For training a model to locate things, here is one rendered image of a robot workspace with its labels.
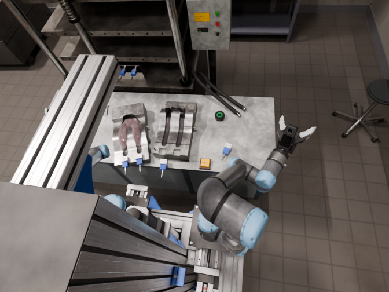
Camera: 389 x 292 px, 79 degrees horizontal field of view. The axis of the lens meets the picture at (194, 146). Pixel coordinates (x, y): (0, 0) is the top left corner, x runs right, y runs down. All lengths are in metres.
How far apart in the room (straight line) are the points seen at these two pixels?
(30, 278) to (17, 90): 4.07
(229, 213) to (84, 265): 0.42
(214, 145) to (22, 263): 1.51
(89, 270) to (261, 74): 3.17
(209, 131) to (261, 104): 0.49
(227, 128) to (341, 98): 1.85
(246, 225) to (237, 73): 2.83
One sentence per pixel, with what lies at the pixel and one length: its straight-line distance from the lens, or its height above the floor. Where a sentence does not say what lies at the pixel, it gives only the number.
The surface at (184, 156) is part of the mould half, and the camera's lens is 1.70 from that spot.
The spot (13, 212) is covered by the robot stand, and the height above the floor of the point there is 2.03.
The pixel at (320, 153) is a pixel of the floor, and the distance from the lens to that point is 2.85.
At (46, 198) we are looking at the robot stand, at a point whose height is 2.03.
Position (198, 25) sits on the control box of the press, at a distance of 1.93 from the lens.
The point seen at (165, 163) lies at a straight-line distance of 1.71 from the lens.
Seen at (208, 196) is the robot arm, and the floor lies 1.68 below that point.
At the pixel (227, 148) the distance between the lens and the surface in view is 1.73.
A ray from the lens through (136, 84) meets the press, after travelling 2.33.
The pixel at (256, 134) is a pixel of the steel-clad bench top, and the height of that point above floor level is 0.80.
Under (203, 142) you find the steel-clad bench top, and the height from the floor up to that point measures 0.80.
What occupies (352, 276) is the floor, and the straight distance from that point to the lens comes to 2.61.
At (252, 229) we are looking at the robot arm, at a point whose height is 1.68.
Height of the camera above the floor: 2.38
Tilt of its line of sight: 61 degrees down
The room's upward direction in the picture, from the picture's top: 12 degrees counter-clockwise
